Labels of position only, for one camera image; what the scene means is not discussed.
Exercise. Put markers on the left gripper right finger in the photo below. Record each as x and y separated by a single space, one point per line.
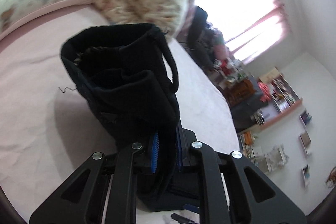
228 188

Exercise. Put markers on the pink curtain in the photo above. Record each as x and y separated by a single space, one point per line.
256 26

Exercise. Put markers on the black pants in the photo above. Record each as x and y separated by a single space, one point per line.
129 79

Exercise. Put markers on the pink bed sheet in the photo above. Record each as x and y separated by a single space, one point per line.
47 128

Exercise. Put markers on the dark clothes pile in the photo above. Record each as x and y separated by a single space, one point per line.
201 41

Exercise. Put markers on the brown wooden chair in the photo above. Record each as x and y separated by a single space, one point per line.
239 92

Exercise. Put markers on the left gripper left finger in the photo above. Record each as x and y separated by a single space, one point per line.
102 189

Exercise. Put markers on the pink wall shelf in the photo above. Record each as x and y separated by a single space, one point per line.
284 100

